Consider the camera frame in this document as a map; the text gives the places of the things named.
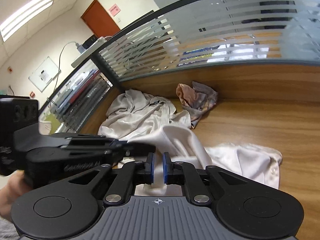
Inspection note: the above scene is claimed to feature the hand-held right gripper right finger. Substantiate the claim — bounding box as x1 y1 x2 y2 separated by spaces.
162 152 248 207

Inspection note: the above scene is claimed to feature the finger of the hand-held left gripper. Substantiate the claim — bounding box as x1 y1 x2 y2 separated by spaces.
65 134 128 147
110 142 157 159

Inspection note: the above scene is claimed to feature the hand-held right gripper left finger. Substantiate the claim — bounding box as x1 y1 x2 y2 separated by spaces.
69 152 155 207

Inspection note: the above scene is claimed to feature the white satin shirt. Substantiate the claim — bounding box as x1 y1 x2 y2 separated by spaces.
114 125 283 197

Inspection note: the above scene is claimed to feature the person's left hand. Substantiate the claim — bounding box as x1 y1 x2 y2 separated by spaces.
0 172 33 221

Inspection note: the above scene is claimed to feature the cream satin shirt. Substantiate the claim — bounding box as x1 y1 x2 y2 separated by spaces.
98 89 192 140

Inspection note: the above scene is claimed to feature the green paper sheet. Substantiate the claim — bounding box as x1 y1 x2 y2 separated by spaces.
46 114 63 133

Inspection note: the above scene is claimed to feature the striped frosted glass partition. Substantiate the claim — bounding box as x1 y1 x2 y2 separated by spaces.
37 67 113 135
99 0 320 83

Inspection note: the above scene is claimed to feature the brown grey patterned cloth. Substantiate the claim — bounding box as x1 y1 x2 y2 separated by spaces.
176 81 218 129

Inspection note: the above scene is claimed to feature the white power strip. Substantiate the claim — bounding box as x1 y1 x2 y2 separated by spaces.
71 37 112 68

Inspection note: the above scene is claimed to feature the brown door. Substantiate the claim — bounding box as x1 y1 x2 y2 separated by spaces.
80 0 121 39

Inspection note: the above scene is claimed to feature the ceiling light panel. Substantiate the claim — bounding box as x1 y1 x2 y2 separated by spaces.
0 0 60 42

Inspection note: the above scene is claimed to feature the dark partition post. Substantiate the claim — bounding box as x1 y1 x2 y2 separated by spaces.
91 54 124 92

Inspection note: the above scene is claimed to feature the wall whiteboard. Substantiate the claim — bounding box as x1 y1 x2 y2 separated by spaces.
28 56 62 92

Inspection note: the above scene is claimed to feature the white cable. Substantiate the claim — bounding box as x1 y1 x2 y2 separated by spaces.
53 41 77 92

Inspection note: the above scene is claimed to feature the pink wall notice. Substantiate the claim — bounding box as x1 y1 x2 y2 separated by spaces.
109 4 122 17

